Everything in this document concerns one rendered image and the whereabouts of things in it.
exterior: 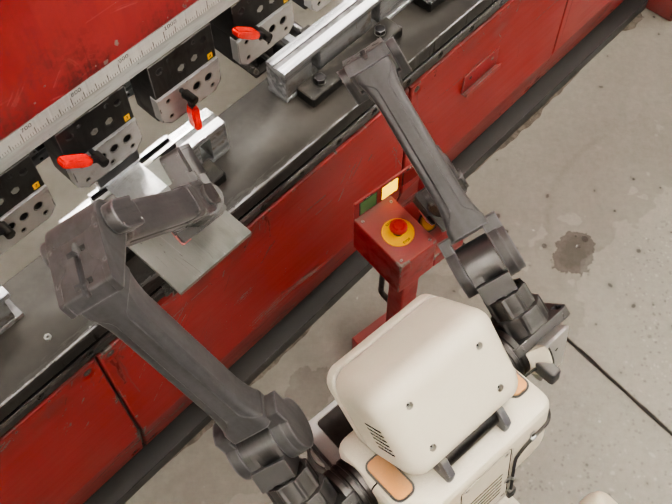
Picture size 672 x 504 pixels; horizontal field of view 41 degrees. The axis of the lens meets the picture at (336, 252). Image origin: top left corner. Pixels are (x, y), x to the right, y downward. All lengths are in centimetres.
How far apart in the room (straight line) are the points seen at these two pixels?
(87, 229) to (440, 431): 51
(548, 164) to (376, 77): 173
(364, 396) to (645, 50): 255
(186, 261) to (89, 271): 65
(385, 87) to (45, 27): 52
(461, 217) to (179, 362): 50
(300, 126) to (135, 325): 101
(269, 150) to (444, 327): 89
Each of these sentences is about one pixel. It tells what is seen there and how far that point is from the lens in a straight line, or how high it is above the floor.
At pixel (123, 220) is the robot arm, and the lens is 106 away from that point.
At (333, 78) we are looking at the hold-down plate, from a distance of 203.
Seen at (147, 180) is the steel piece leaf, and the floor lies 100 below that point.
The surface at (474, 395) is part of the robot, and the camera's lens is 119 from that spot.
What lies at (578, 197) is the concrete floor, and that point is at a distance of 302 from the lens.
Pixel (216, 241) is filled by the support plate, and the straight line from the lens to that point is 168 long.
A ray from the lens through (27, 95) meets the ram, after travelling 147.
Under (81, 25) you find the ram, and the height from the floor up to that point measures 143.
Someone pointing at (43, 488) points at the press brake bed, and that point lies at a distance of 215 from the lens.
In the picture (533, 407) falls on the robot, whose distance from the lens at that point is 130.
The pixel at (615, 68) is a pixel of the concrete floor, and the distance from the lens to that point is 341.
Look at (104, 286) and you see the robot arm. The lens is 102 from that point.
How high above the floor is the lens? 243
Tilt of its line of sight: 60 degrees down
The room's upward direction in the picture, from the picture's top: 1 degrees counter-clockwise
